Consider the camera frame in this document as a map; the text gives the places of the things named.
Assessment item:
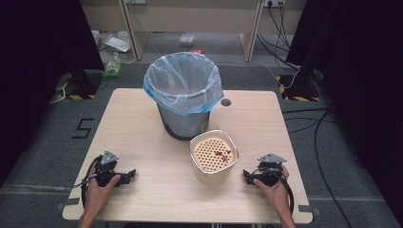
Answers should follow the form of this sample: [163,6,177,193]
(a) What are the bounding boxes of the white floor cable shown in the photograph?
[218,60,300,90]

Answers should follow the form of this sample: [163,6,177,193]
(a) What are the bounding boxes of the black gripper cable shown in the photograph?
[65,154,105,210]
[267,170,296,215]

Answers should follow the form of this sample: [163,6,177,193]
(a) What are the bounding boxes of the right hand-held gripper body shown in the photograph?
[252,153,288,188]

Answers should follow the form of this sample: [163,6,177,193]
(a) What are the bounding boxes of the person's left hand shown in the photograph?
[83,162,122,211]

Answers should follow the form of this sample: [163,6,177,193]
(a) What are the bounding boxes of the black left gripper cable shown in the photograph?
[65,154,105,210]

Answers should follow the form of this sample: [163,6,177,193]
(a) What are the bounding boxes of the black curtain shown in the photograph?
[284,0,403,227]
[0,0,106,188]

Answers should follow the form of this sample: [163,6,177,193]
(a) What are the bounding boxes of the brown food scraps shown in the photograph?
[214,149,233,163]

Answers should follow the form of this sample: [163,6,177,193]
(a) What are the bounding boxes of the black stand base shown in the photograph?
[275,67,323,103]
[54,68,103,101]

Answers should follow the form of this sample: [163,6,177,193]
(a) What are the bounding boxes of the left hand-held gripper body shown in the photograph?
[94,149,124,188]

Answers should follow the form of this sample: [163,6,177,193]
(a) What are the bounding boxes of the beige wooden desk frame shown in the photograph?
[79,0,309,64]

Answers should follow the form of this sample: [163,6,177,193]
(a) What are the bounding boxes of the blue plastic bin bag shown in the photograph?
[143,51,225,117]

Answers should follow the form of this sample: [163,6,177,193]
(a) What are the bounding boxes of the person's right hand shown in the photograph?
[252,164,291,212]

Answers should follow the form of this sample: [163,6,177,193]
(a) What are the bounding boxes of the grey trash bin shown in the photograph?
[156,104,211,142]

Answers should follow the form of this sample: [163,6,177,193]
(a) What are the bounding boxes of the beige container with perforated insert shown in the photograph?
[188,129,240,187]

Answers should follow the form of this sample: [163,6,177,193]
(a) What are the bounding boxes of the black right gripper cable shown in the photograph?
[267,170,296,215]

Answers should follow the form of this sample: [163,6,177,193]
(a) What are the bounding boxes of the white wall socket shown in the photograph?
[261,0,287,9]

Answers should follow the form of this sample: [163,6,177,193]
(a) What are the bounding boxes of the black floor cables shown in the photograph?
[256,2,355,228]

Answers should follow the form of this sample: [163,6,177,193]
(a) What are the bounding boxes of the green bottle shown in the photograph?
[101,51,124,80]

